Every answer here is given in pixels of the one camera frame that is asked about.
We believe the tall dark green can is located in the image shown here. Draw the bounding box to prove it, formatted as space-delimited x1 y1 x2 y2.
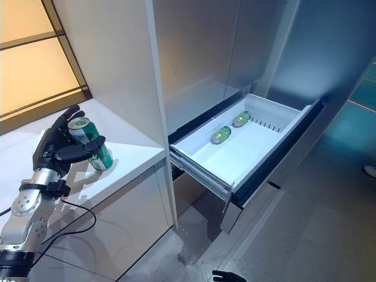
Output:
67 116 114 172

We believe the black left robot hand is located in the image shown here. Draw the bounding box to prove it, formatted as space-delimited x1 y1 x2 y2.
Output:
31 105 106 180

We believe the fridge drawer with white bin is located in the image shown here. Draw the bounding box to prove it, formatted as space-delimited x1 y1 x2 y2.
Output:
169 93 325 234

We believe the white tall side panel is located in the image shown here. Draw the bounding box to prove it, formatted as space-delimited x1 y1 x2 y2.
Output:
52 0 179 229

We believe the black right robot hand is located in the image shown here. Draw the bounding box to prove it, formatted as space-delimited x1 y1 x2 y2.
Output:
211 270 244 282

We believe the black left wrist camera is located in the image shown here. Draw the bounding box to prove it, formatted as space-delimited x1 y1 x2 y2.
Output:
48 179 71 197

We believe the backlit panel with dark frame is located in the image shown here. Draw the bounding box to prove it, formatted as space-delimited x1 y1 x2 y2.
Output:
0 0 95 121

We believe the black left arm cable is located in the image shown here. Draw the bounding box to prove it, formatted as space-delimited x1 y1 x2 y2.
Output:
0 195 97 247

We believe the stainless steel fridge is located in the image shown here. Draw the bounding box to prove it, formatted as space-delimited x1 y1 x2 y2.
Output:
152 0 376 236

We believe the small light green can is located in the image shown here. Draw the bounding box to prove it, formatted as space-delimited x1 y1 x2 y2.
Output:
211 125 232 145
233 110 252 127

